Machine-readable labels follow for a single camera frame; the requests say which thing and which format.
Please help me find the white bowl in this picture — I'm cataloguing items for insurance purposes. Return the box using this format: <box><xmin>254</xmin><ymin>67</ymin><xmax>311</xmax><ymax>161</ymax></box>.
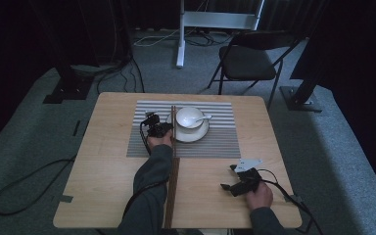
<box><xmin>175</xmin><ymin>107</ymin><xmax>206</xmax><ymax>130</ymax></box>

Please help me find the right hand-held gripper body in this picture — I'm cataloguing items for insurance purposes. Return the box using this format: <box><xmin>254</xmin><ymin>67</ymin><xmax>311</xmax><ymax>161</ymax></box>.
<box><xmin>234</xmin><ymin>159</ymin><xmax>262</xmax><ymax>197</ymax></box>

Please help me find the person's left hand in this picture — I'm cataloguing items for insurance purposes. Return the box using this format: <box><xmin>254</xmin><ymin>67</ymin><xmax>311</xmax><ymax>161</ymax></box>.
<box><xmin>146</xmin><ymin>130</ymin><xmax>174</xmax><ymax>150</ymax></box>

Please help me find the long black floor cable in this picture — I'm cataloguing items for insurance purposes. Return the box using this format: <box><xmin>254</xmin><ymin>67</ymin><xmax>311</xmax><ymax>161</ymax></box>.
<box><xmin>0</xmin><ymin>158</ymin><xmax>76</xmax><ymax>216</ymax></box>

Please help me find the white metal stand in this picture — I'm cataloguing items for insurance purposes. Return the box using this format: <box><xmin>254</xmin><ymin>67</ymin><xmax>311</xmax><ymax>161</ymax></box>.
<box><xmin>175</xmin><ymin>0</ymin><xmax>265</xmax><ymax>69</ymax></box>

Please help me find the grey striped placemat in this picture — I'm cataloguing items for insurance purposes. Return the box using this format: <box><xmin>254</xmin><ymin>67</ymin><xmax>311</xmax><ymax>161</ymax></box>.
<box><xmin>125</xmin><ymin>100</ymin><xmax>242</xmax><ymax>160</ymax></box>

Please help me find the bundle of black floor cables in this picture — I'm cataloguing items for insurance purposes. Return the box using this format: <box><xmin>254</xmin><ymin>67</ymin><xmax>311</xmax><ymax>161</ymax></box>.
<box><xmin>74</xmin><ymin>53</ymin><xmax>146</xmax><ymax>95</ymax></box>

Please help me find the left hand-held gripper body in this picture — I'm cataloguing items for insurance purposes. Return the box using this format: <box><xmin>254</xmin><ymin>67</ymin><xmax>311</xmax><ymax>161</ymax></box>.
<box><xmin>142</xmin><ymin>111</ymin><xmax>167</xmax><ymax>138</ymax></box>

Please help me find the black folding chair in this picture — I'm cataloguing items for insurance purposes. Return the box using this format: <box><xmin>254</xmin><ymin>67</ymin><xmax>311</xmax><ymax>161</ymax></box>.
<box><xmin>207</xmin><ymin>30</ymin><xmax>303</xmax><ymax>111</ymax></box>

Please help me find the black stand with base plate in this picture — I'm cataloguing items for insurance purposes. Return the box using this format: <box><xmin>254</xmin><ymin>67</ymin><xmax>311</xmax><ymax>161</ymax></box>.
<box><xmin>42</xmin><ymin>63</ymin><xmax>94</xmax><ymax>105</ymax></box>
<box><xmin>280</xmin><ymin>35</ymin><xmax>323</xmax><ymax>114</ymax></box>

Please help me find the hand-held gripper cable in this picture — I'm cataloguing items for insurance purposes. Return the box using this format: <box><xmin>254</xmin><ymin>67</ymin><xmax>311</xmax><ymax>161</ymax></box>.
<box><xmin>258</xmin><ymin>168</ymin><xmax>323</xmax><ymax>235</ymax></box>
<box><xmin>139</xmin><ymin>119</ymin><xmax>153</xmax><ymax>157</ymax></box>

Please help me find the right hand-held gripper cable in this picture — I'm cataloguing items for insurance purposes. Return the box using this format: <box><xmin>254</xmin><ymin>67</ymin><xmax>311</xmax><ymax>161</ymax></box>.
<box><xmin>258</xmin><ymin>168</ymin><xmax>323</xmax><ymax>235</ymax></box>

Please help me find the left hand-held gripper cable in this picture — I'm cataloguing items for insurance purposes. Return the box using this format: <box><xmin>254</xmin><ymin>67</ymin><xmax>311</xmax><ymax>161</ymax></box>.
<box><xmin>139</xmin><ymin>119</ymin><xmax>153</xmax><ymax>157</ymax></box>

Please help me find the black tape strip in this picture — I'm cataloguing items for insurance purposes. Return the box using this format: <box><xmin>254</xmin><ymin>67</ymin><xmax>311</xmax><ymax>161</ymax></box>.
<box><xmin>71</xmin><ymin>119</ymin><xmax>81</xmax><ymax>137</ymax></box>

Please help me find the white floor cable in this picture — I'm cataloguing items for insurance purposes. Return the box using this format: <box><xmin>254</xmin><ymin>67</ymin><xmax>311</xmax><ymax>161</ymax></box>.
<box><xmin>133</xmin><ymin>28</ymin><xmax>181</xmax><ymax>47</ymax></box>

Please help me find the person's right hand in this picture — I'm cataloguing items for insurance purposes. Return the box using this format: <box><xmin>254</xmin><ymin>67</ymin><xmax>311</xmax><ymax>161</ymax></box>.
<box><xmin>245</xmin><ymin>180</ymin><xmax>274</xmax><ymax>212</ymax></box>

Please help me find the white plate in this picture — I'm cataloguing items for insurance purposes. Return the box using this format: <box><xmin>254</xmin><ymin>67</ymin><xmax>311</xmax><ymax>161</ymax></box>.
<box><xmin>165</xmin><ymin>109</ymin><xmax>211</xmax><ymax>144</ymax></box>

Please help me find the white ceramic spoon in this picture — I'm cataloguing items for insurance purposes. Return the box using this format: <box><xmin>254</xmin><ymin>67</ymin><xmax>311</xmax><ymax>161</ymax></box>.
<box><xmin>189</xmin><ymin>114</ymin><xmax>213</xmax><ymax>129</ymax></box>

